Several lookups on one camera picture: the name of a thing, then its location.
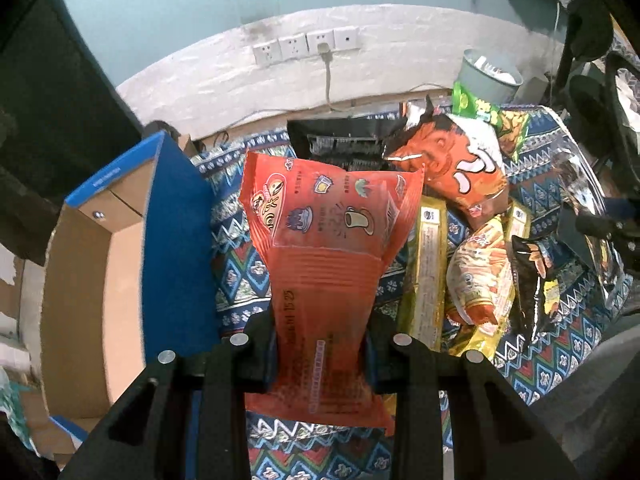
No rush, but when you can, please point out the light blue waste bin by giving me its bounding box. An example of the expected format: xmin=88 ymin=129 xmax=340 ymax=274
xmin=457 ymin=49 xmax=524 ymax=104

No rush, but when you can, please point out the orange octopus chip bag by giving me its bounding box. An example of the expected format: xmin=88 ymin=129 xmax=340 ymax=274
xmin=382 ymin=99 xmax=509 ymax=230

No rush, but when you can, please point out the white plug and cable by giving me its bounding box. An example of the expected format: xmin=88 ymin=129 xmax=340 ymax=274
xmin=219 ymin=42 xmax=362 ymax=134

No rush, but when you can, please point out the orange red snack packet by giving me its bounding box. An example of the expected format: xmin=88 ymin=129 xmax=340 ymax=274
xmin=240 ymin=151 xmax=423 ymax=430

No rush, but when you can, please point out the black dark cabinet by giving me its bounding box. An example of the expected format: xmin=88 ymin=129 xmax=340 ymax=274
xmin=1 ymin=0 xmax=142 ymax=264

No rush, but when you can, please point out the silver foil bag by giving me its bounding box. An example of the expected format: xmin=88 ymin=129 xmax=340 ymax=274
xmin=550 ymin=148 xmax=628 ymax=318

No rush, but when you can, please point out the white wall socket strip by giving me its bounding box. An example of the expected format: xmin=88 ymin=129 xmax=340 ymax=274
xmin=252 ymin=26 xmax=360 ymax=67

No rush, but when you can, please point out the blue cardboard box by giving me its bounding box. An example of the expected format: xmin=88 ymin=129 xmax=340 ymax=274
xmin=40 ymin=132 xmax=219 ymax=441

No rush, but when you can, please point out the orange yellow noodle snack bag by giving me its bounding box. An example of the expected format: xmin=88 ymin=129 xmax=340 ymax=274
xmin=445 ymin=217 xmax=514 ymax=360

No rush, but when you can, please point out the yellow biscuit pack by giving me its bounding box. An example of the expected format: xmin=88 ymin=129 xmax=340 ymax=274
xmin=502 ymin=200 xmax=532 ymax=244
xmin=397 ymin=196 xmax=447 ymax=351

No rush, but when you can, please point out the green pea snack bag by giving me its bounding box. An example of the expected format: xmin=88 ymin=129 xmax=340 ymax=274
xmin=451 ymin=81 xmax=529 ymax=162

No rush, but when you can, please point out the patterned blue tablecloth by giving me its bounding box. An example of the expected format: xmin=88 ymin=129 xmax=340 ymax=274
xmin=192 ymin=107 xmax=631 ymax=479

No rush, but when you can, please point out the black snack bag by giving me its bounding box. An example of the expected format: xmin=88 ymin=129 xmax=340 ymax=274
xmin=510 ymin=235 xmax=575 ymax=349

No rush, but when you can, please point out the black plastic tray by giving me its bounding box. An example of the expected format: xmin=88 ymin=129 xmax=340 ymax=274
xmin=286 ymin=116 xmax=407 ymax=171

